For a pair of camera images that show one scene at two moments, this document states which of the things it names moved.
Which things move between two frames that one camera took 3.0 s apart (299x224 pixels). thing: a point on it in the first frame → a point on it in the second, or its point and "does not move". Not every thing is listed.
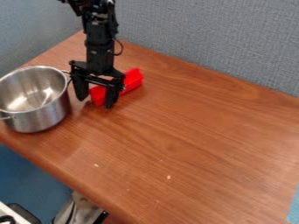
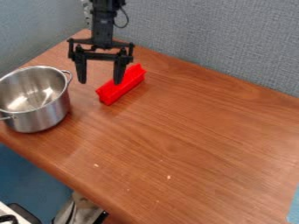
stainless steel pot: x=34 y=98 does not move
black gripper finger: x=113 y=94 → x=120 y=66
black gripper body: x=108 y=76 → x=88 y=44
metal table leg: x=80 y=212 does not move
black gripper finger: x=81 y=83 → x=81 y=63
